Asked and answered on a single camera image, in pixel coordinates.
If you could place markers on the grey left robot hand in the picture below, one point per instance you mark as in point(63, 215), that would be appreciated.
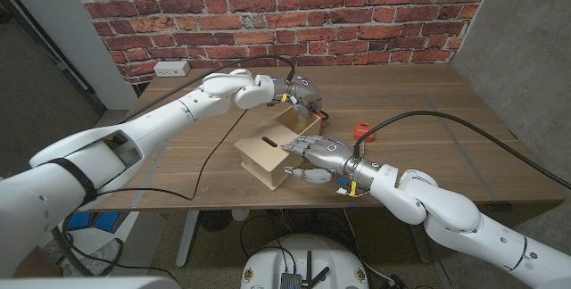
point(308, 89)

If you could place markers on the wooden drawer with red front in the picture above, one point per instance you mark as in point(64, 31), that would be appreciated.
point(310, 126)

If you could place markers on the white robot torso edge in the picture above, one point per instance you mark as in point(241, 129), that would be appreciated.
point(89, 283)

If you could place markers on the grey table leg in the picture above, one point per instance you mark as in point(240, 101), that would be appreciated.
point(421, 251)

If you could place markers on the white table leg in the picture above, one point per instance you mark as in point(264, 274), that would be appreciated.
point(187, 235)

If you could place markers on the tilted black antenna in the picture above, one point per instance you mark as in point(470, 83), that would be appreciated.
point(321, 275)

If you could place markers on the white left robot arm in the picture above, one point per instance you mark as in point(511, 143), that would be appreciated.
point(169, 113)

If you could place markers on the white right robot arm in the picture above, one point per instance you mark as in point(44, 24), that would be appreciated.
point(446, 215)

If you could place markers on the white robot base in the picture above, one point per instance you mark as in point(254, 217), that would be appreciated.
point(321, 258)

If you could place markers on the white power outlet strip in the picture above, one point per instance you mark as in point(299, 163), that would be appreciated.
point(171, 68)

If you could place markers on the white round table foot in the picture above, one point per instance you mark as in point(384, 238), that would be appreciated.
point(241, 214)

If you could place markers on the small grey computer box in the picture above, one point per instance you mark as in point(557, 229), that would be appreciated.
point(291, 281)

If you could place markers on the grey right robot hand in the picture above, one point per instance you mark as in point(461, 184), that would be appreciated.
point(332, 153)

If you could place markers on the person with grey sneakers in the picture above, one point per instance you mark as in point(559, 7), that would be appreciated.
point(102, 253)

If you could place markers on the dark round floor object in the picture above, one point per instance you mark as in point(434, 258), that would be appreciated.
point(214, 221)

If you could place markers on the red brick printed backdrop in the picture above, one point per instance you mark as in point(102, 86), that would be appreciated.
point(357, 12)

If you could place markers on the red block with metal pin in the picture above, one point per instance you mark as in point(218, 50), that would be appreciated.
point(360, 129)

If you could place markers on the blue foot pedal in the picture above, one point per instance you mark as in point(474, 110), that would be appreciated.
point(107, 221)
point(79, 221)

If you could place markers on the straight black antenna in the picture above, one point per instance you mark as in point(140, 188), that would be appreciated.
point(308, 266)

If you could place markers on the wooden box with slot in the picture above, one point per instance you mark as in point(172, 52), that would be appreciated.
point(259, 159)

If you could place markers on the black floor plug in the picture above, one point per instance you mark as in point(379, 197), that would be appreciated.
point(397, 282)

